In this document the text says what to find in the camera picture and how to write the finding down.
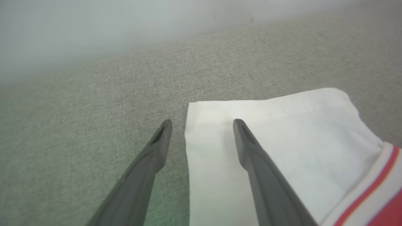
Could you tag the red and white striped jersey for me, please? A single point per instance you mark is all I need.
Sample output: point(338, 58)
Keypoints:
point(298, 135)

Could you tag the grey fabric sofa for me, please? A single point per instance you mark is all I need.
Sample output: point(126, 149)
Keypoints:
point(78, 110)

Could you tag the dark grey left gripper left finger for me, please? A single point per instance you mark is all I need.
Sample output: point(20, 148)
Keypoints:
point(132, 197)

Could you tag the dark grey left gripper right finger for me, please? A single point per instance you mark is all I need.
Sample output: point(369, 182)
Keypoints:
point(273, 194)

